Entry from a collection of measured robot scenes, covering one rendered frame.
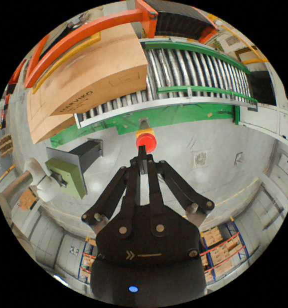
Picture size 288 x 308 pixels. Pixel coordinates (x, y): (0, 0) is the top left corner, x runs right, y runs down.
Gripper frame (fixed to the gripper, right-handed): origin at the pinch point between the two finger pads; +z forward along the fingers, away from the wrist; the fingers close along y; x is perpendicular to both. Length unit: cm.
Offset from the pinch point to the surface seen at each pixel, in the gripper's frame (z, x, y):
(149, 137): 11.4, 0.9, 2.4
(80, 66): 22, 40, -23
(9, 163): 72, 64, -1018
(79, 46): 4.0, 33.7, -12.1
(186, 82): 62, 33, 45
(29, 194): 79, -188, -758
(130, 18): -7.7, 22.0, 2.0
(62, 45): -8.3, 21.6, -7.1
